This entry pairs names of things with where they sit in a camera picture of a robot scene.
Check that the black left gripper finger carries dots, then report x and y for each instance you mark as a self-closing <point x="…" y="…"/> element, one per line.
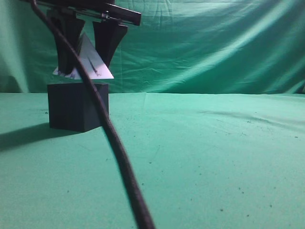
<point x="70" y="27"/>

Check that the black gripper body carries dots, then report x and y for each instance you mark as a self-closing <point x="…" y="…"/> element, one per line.
<point x="100" y="9"/>

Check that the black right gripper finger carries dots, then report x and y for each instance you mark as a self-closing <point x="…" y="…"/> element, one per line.
<point x="108" y="35"/>

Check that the white square pyramid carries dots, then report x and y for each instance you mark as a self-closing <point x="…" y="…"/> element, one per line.
<point x="91" y="61"/>

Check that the dark cube block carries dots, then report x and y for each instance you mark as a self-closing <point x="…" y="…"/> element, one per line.
<point x="71" y="108"/>

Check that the green backdrop cloth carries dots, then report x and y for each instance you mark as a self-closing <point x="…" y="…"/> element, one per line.
<point x="181" y="46"/>

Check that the green table cloth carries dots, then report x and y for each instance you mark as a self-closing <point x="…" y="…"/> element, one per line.
<point x="202" y="161"/>

